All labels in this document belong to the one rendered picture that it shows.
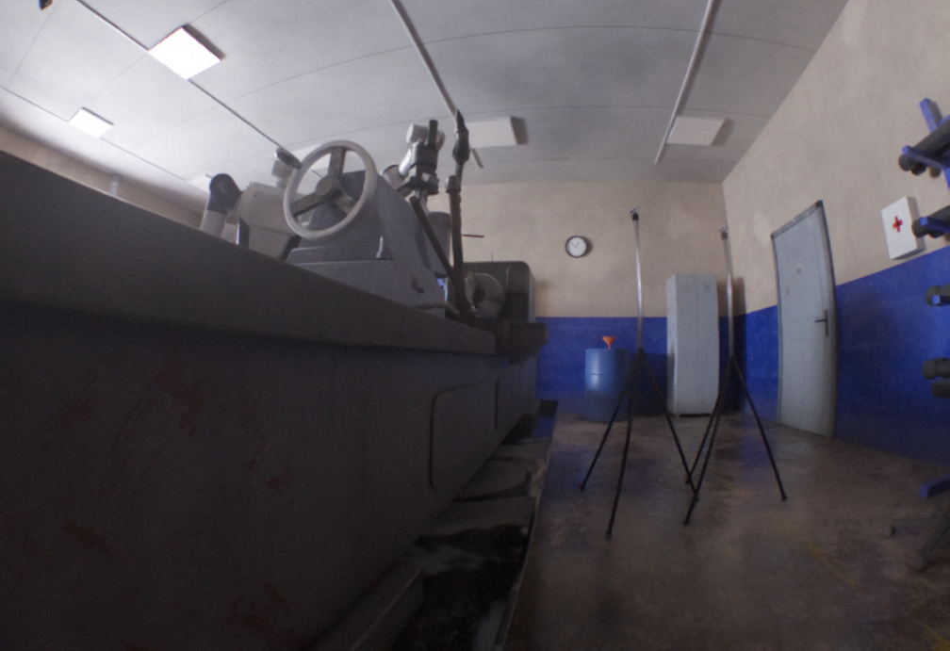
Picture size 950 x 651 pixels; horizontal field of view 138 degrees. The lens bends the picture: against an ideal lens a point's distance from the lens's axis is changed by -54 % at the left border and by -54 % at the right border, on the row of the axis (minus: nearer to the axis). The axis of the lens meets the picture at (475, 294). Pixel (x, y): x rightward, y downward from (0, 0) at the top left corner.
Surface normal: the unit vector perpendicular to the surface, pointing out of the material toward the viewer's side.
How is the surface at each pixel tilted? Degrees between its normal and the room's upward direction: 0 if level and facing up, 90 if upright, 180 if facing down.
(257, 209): 95
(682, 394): 90
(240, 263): 90
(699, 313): 90
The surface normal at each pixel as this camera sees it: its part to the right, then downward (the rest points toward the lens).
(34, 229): 0.97, 0.00
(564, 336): -0.23, -0.16
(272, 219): 0.51, -0.03
